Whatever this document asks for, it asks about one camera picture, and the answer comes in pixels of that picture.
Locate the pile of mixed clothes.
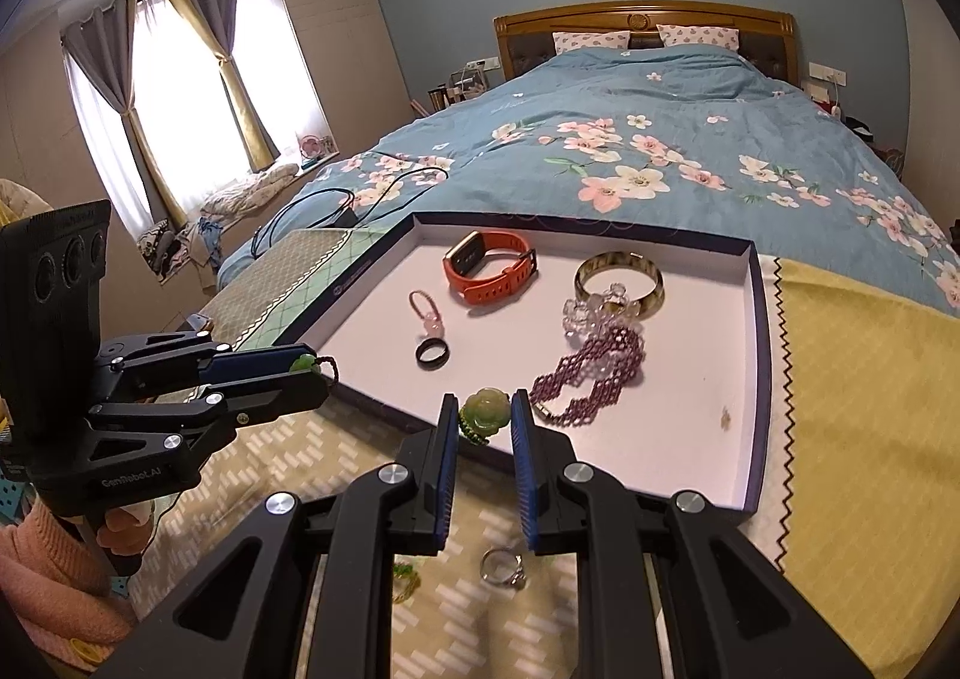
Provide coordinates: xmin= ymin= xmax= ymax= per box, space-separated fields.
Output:
xmin=139 ymin=217 xmax=226 ymax=282

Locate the dark blue shallow box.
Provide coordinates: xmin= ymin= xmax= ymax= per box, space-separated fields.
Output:
xmin=236 ymin=212 xmax=773 ymax=522

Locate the green jade pendant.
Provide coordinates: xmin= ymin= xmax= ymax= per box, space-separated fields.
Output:
xmin=459 ymin=388 xmax=511 ymax=447

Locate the tortoiseshell bangle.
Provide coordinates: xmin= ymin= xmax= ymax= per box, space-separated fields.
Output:
xmin=574 ymin=250 xmax=665 ymax=318

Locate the grey and yellow curtain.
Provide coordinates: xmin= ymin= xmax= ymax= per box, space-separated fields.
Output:
xmin=60 ymin=0 xmax=188 ymax=230
xmin=165 ymin=0 xmax=278 ymax=174

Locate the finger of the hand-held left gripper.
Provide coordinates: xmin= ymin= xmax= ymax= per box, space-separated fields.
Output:
xmin=88 ymin=371 xmax=332 ymax=437
xmin=97 ymin=330 xmax=320 ymax=395

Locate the silver ring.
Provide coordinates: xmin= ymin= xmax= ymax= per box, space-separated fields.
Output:
xmin=480 ymin=548 xmax=530 ymax=588

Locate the green bead cord bracelet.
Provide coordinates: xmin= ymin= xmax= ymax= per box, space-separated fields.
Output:
xmin=289 ymin=352 xmax=340 ymax=387

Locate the green yellow bead bracelet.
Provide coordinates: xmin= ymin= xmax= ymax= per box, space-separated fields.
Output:
xmin=391 ymin=559 xmax=421 ymax=605

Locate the pile of light blankets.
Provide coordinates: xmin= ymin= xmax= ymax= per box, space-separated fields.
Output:
xmin=199 ymin=164 xmax=301 ymax=219

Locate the purple beaded bracelet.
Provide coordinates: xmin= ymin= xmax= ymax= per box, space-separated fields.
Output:
xmin=529 ymin=326 xmax=647 ymax=429

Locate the white patterned pillow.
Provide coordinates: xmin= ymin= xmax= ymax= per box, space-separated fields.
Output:
xmin=553 ymin=29 xmax=632 ymax=55
xmin=658 ymin=23 xmax=742 ymax=50

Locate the black charger cable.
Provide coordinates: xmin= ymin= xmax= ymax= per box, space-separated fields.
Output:
xmin=251 ymin=157 xmax=451 ymax=260

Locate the person's left hand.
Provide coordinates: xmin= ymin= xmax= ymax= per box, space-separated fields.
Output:
xmin=97 ymin=499 xmax=155 ymax=552

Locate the pink charm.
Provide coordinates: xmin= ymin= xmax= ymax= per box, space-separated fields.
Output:
xmin=409 ymin=290 xmax=447 ymax=339

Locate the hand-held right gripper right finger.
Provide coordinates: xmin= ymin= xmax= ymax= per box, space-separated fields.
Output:
xmin=510 ymin=390 xmax=875 ymax=679

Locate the wooden headboard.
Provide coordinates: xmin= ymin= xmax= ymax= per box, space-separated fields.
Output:
xmin=493 ymin=2 xmax=796 ymax=83

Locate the blue floral duvet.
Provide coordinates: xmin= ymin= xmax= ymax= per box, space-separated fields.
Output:
xmin=217 ymin=44 xmax=960 ymax=316

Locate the beige built-in wardrobe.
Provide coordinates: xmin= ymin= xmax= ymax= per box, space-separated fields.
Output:
xmin=889 ymin=0 xmax=960 ymax=215

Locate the clear crystal bead bracelet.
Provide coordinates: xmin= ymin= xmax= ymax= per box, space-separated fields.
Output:
xmin=562 ymin=283 xmax=650 ymax=354

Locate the cluster of cosmetics bottles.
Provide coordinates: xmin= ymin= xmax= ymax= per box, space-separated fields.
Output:
xmin=427 ymin=67 xmax=488 ymax=113

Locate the wooden nightstand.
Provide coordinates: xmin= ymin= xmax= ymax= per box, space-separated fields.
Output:
xmin=840 ymin=112 xmax=905 ymax=158

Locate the person's left forearm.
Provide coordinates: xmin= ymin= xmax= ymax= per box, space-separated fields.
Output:
xmin=0 ymin=499 xmax=140 ymax=650

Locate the white sheer curtain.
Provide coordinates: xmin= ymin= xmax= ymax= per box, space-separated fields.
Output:
xmin=75 ymin=0 xmax=248 ymax=230

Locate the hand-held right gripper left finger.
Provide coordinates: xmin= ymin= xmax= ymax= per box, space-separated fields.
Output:
xmin=94 ymin=392 xmax=461 ymax=679

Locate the orange smartwatch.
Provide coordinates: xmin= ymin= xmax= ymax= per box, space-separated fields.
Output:
xmin=442 ymin=229 xmax=537 ymax=305

